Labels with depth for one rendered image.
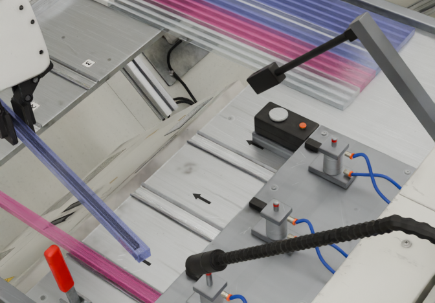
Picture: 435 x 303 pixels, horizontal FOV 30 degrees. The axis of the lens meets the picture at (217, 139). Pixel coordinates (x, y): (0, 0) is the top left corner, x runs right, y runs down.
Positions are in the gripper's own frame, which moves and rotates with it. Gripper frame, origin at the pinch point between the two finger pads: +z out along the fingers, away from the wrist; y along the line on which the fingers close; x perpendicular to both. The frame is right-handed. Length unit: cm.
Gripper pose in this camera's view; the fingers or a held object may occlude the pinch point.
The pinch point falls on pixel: (14, 120)
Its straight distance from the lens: 92.5
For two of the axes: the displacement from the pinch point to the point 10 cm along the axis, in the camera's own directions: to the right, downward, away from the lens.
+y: 7.8, -4.2, 4.6
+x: -6.1, -3.5, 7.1
